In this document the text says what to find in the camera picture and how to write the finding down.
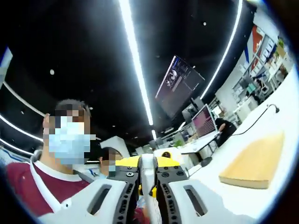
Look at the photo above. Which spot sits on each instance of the hanging ceiling screen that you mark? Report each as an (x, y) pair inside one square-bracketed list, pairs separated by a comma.
[(177, 93)]

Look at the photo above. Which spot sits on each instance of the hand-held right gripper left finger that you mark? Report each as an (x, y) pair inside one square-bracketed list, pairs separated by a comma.
[(81, 203)]

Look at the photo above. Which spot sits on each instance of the computer monitor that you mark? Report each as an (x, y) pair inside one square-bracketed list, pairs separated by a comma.
[(204, 122)]

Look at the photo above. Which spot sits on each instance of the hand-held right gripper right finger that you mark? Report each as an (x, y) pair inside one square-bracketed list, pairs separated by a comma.
[(210, 207)]

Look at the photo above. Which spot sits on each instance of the person's torso maroon shirt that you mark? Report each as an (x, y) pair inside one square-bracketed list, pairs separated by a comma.
[(21, 186)]

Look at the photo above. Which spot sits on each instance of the white side desk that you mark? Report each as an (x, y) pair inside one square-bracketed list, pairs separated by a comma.
[(198, 144)]

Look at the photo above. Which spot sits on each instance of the white blue toothpaste tube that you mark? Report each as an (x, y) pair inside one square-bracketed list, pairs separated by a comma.
[(150, 210)]

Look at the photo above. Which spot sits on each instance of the white table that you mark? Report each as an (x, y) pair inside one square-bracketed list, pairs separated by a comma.
[(257, 200)]

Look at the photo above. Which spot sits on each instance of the small wooden board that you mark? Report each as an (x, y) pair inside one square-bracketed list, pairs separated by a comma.
[(254, 161)]

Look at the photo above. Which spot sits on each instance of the storage shelf with white bins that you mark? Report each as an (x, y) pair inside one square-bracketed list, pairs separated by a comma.
[(261, 60)]

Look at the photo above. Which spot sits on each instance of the ceiling light strip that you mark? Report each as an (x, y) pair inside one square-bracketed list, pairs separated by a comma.
[(21, 129), (137, 65), (16, 147), (230, 39)]

